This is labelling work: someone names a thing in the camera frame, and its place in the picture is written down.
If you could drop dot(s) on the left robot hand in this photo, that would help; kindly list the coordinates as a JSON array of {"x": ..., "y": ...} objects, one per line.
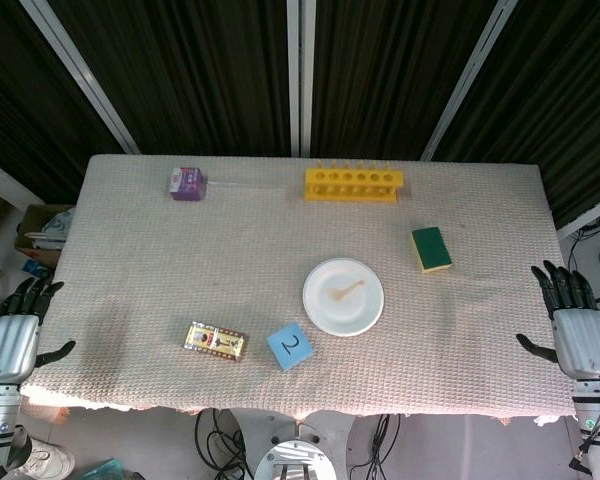
[{"x": 7, "y": 345}]

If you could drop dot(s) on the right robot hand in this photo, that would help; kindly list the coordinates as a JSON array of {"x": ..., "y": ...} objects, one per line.
[{"x": 582, "y": 340}]

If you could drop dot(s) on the green yellow sponge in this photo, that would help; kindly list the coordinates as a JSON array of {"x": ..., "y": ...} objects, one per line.
[{"x": 431, "y": 247}]

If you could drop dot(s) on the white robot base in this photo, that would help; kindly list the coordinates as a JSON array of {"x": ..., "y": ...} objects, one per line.
[{"x": 295, "y": 457}]

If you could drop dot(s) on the white plate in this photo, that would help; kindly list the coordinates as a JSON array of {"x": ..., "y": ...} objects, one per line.
[{"x": 342, "y": 310}]

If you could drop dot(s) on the blue packet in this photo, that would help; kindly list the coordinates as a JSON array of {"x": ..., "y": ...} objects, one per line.
[{"x": 36, "y": 269}]

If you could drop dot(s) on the cardboard box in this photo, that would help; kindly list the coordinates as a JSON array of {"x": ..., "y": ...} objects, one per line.
[{"x": 32, "y": 222}]

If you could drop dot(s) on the teal plastic item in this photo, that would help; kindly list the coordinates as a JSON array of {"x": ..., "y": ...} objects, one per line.
[{"x": 102, "y": 471}]

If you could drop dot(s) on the white waffle table cloth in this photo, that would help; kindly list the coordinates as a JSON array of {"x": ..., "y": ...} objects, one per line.
[{"x": 180, "y": 260}]

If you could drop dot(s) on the gold snack packet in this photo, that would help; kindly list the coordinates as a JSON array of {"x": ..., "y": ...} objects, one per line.
[{"x": 215, "y": 341}]

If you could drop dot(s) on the purple carton box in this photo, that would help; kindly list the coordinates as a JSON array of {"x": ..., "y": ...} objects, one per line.
[{"x": 186, "y": 184}]

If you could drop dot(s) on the black curtain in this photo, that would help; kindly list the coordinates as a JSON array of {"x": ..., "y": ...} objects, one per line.
[
  {"x": 20, "y": 100},
  {"x": 190, "y": 75},
  {"x": 555, "y": 100},
  {"x": 380, "y": 75}
]

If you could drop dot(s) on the yellow test tube rack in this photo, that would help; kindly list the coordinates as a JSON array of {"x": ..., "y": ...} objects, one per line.
[{"x": 352, "y": 180}]

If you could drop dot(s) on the blue cube with number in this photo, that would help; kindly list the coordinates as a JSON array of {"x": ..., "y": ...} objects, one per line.
[{"x": 290, "y": 346}]

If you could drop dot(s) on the slanted aluminium post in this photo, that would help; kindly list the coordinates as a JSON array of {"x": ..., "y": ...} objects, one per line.
[
  {"x": 467, "y": 80},
  {"x": 80, "y": 75}
]

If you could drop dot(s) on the upright aluminium post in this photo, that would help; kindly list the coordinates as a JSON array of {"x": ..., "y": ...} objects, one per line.
[{"x": 301, "y": 75}]

